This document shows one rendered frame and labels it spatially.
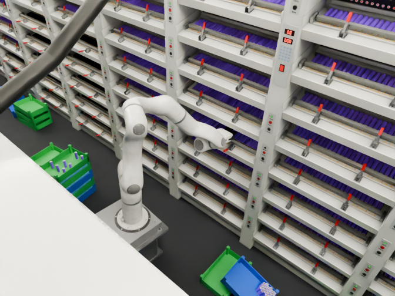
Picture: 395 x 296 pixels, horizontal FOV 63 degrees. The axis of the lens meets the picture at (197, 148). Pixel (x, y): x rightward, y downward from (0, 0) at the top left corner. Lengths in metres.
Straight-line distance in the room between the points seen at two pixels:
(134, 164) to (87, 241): 1.37
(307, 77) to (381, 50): 0.31
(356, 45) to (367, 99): 0.22
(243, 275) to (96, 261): 1.95
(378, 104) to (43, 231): 1.31
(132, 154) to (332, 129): 0.96
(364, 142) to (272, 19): 0.66
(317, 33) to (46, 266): 1.31
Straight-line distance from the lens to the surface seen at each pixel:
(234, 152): 1.96
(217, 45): 1.76
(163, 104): 1.54
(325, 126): 1.60
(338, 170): 1.70
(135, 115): 1.51
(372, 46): 1.41
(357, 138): 1.58
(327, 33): 1.46
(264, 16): 1.57
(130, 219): 2.02
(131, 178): 1.73
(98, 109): 3.09
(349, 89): 1.50
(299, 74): 1.55
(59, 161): 2.70
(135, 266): 0.32
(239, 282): 2.22
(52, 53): 0.51
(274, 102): 1.64
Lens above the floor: 2.00
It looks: 39 degrees down
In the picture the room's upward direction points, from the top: 3 degrees clockwise
